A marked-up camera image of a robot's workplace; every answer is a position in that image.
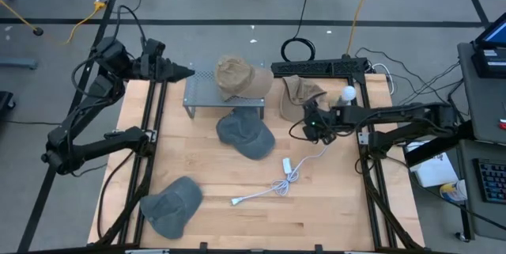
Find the grey perforated metal shelf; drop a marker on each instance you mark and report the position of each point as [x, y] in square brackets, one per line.
[201, 92]

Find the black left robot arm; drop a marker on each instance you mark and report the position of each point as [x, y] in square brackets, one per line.
[114, 143]

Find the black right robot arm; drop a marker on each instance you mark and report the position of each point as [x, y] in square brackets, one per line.
[395, 113]

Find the grey cart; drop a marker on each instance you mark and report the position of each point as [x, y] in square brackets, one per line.
[480, 99]

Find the tan baseball cap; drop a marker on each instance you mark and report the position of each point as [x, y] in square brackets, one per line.
[294, 95]
[237, 76]

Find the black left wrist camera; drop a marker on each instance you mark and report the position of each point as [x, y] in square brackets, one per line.
[153, 50]

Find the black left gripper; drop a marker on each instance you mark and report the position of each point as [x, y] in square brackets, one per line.
[154, 70]

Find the laptop computer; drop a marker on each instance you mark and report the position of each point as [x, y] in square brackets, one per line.
[492, 44]

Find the grey baseball cap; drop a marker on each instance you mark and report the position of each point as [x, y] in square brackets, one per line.
[170, 206]
[245, 131]

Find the black keyboard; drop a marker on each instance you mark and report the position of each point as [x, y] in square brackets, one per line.
[492, 180]

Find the white box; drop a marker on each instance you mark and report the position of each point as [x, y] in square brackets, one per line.
[435, 171]

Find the white bulb lamp, wooden base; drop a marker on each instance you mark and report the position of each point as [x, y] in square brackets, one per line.
[348, 92]

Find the black aluminium table frame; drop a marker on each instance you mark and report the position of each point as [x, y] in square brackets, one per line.
[316, 68]

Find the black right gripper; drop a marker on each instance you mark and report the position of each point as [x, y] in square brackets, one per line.
[332, 117]

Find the wipes container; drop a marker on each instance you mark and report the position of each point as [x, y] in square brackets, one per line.
[452, 190]

